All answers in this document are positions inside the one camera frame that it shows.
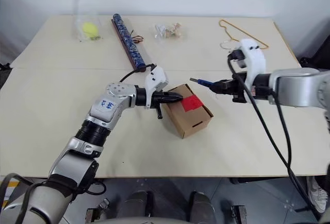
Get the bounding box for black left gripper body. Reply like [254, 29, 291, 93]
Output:
[150, 91, 169, 120]

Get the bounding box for black office chair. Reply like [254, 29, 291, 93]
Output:
[299, 35, 330, 69]

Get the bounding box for red tape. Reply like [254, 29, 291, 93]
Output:
[181, 95, 202, 112]

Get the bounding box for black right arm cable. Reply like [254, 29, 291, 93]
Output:
[226, 51, 323, 219]

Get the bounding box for clear plastic bag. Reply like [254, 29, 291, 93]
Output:
[73, 15, 104, 42]

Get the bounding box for silver robot torso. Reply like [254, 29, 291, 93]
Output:
[69, 215, 258, 224]

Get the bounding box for white sneaker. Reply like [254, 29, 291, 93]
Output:
[306, 176, 328, 214]

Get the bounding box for dark rounded shape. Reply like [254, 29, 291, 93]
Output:
[189, 191, 216, 218]

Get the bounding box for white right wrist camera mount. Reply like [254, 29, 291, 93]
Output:
[227, 38, 268, 93]

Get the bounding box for clear bag of wooden blocks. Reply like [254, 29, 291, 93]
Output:
[154, 22, 183, 41]

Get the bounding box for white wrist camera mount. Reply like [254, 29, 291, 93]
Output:
[143, 65, 170, 110]
[227, 38, 268, 93]

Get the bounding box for blue patterned rolled scroll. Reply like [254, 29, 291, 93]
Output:
[111, 13, 147, 71]

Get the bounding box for gold wire hanger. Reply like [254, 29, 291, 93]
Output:
[218, 19, 270, 51]

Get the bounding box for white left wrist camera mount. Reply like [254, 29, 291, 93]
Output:
[143, 65, 170, 110]

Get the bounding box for thick black shoulder cable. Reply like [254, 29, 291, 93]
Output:
[0, 173, 37, 224]

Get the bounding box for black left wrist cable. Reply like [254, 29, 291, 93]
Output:
[119, 63, 157, 83]

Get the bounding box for blue pen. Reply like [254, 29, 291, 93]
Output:
[190, 77, 216, 89]

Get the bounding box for yellow tennis ball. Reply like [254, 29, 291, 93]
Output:
[81, 22, 100, 38]

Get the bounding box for small red black wires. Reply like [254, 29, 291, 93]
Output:
[131, 29, 145, 45]

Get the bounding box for brown cardboard box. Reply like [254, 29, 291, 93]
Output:
[161, 83, 214, 139]

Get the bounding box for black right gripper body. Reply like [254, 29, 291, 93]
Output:
[231, 78, 255, 104]

